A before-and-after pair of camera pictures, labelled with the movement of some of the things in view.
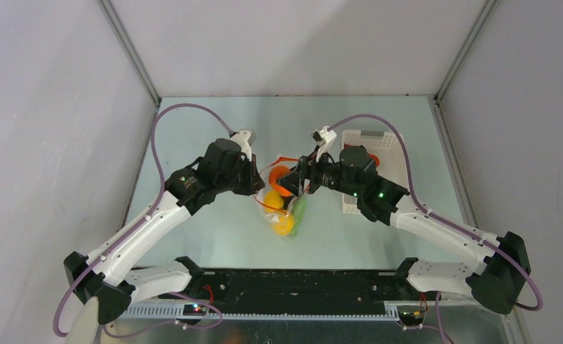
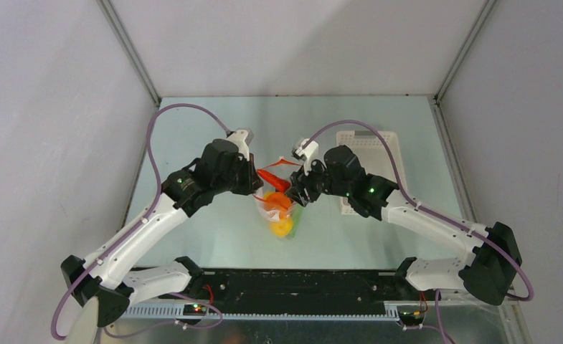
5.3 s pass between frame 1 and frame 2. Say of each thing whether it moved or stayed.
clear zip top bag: stayed
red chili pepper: moved
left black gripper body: stayed
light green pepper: stayed
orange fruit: moved
